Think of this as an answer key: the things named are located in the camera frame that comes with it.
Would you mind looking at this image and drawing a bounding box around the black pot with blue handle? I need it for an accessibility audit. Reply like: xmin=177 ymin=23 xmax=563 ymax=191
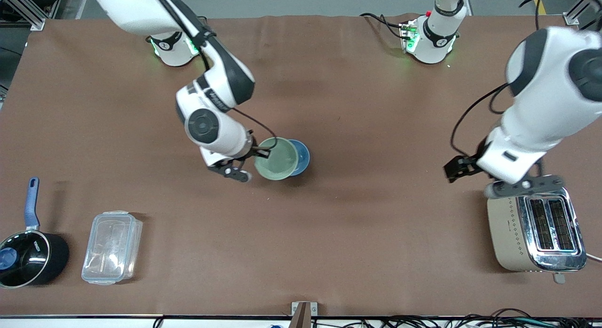
xmin=0 ymin=177 xmax=70 ymax=289

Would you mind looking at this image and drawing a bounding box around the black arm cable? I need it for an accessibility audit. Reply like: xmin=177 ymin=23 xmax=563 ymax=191
xmin=450 ymin=0 xmax=602 ymax=158
xmin=150 ymin=0 xmax=279 ymax=151

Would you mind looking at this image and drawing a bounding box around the clear plastic lidded container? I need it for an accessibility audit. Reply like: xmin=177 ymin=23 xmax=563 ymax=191
xmin=81 ymin=210 xmax=143 ymax=286

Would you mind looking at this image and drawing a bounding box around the aluminium frame profile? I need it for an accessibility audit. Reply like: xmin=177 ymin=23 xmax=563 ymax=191
xmin=560 ymin=0 xmax=602 ymax=30
xmin=0 ymin=0 xmax=64 ymax=31

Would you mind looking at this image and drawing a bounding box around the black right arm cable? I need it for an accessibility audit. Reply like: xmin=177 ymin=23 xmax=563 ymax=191
xmin=150 ymin=0 xmax=279 ymax=151

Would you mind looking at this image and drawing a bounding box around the glass lid with blue knob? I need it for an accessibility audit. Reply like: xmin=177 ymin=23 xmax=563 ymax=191
xmin=0 ymin=233 xmax=50 ymax=287

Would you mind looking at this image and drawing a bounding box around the beige chrome toaster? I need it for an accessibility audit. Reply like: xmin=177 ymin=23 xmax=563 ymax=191
xmin=487 ymin=187 xmax=588 ymax=285

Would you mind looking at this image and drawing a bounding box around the green bowl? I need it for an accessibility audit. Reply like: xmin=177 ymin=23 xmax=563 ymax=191
xmin=253 ymin=136 xmax=300 ymax=182

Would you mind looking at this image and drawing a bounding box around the blue bowl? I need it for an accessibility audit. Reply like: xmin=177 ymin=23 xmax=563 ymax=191
xmin=286 ymin=139 xmax=311 ymax=177

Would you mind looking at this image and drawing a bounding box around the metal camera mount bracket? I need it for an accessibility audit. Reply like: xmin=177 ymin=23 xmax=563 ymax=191
xmin=291 ymin=301 xmax=318 ymax=328

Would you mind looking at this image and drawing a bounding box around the black floor cable bundle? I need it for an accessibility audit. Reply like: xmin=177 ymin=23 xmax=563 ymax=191
xmin=153 ymin=308 xmax=602 ymax=328

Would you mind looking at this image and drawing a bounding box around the brown table cover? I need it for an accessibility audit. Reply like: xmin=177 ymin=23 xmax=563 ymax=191
xmin=0 ymin=14 xmax=602 ymax=318

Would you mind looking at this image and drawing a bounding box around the black base power cable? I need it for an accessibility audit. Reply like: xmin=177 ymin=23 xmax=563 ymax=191
xmin=360 ymin=13 xmax=409 ymax=39

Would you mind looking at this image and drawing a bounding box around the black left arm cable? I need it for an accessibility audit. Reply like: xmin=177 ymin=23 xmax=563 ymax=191
xmin=450 ymin=0 xmax=602 ymax=158

